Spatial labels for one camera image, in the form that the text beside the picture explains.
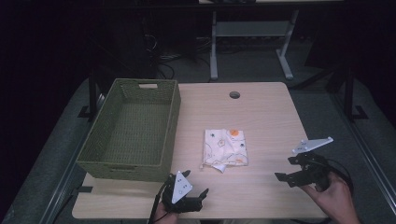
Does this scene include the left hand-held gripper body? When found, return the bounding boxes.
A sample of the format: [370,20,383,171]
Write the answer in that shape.
[161,170,204,215]

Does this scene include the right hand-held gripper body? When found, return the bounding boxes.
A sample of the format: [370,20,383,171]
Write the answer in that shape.
[290,136,334,191]

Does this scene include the patterned white cloth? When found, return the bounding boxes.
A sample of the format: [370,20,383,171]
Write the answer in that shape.
[201,128,249,174]

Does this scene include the green woven basket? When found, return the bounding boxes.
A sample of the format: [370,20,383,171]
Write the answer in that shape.
[76,77,182,183]

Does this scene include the person's left hand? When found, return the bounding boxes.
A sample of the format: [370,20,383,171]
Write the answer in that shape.
[153,200,180,224]

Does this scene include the person's right hand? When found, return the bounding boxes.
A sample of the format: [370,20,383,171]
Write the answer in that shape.
[300,172,360,219]

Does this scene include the black metal stand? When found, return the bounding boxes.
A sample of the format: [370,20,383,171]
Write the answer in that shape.
[78,70,101,121]
[342,63,369,122]

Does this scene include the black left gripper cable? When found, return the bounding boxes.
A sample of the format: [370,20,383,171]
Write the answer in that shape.
[147,181,169,224]

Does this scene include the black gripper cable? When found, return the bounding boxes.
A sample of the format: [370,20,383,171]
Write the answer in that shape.
[147,181,169,224]
[326,158,355,196]

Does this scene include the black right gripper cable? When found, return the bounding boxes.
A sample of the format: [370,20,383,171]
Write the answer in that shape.
[326,158,355,196]

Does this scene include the grey metal floor rail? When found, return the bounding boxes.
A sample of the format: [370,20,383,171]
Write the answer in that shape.
[38,92,106,224]
[330,91,396,216]

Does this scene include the tangle of floor cables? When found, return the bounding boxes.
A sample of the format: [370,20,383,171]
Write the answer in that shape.
[144,33,213,80]

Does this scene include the white metal desk frame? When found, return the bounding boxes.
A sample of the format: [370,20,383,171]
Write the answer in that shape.
[209,8,301,81]

